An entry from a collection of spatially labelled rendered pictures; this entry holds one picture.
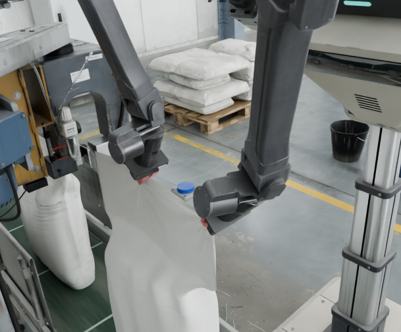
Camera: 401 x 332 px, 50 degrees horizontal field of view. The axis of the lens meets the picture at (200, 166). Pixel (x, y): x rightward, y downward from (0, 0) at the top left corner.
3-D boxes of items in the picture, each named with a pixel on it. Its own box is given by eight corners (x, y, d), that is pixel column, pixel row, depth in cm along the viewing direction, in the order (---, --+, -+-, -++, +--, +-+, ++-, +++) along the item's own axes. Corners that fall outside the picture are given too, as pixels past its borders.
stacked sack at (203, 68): (253, 68, 416) (253, 53, 409) (203, 85, 377) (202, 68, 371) (222, 62, 444) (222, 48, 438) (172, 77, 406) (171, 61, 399)
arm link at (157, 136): (170, 129, 97) (155, 113, 99) (146, 140, 94) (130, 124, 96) (164, 149, 103) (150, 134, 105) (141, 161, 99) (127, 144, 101)
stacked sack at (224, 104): (236, 106, 426) (236, 94, 421) (203, 118, 401) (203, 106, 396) (192, 93, 471) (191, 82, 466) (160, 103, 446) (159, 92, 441)
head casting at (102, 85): (132, 132, 138) (119, 37, 125) (62, 158, 124) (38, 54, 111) (87, 111, 159) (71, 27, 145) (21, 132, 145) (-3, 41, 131)
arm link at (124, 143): (162, 99, 93) (139, 93, 99) (118, 116, 86) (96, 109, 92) (171, 149, 98) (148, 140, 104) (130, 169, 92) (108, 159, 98)
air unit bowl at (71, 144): (81, 156, 122) (77, 136, 119) (71, 159, 120) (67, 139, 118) (76, 153, 124) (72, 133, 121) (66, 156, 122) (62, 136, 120)
